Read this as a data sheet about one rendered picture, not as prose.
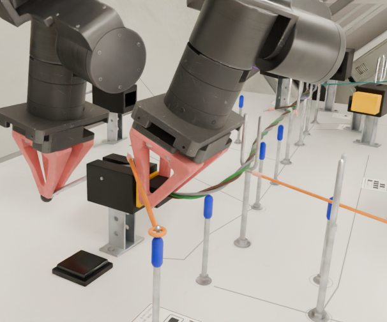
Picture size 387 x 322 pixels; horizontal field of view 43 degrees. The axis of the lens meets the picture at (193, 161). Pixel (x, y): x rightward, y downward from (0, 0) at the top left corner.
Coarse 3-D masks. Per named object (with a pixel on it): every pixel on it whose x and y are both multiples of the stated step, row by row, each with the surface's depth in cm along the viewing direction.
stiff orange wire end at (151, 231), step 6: (126, 156) 47; (132, 162) 45; (132, 168) 43; (138, 174) 42; (138, 180) 41; (138, 186) 40; (144, 192) 38; (144, 198) 37; (144, 204) 37; (150, 210) 35; (150, 216) 34; (156, 222) 34; (150, 228) 33; (162, 228) 33; (150, 234) 32; (156, 234) 32; (162, 234) 32
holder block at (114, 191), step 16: (96, 160) 49; (112, 160) 50; (96, 176) 48; (112, 176) 47; (128, 176) 46; (96, 192) 48; (112, 192) 47; (128, 192) 46; (112, 208) 48; (128, 208) 47
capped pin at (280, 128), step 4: (280, 128) 67; (280, 132) 67; (280, 136) 68; (280, 140) 68; (280, 144) 68; (276, 156) 69; (276, 160) 69; (276, 164) 69; (276, 168) 69; (276, 172) 69; (276, 176) 70; (272, 184) 70; (276, 184) 70
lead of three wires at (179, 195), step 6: (246, 162) 50; (240, 168) 49; (246, 168) 49; (234, 174) 48; (240, 174) 49; (228, 180) 47; (234, 180) 48; (216, 186) 47; (222, 186) 47; (174, 192) 47; (180, 192) 46; (192, 192) 46; (198, 192) 46; (204, 192) 46; (210, 192) 46; (174, 198) 47; (180, 198) 46; (186, 198) 46; (192, 198) 46; (198, 198) 46
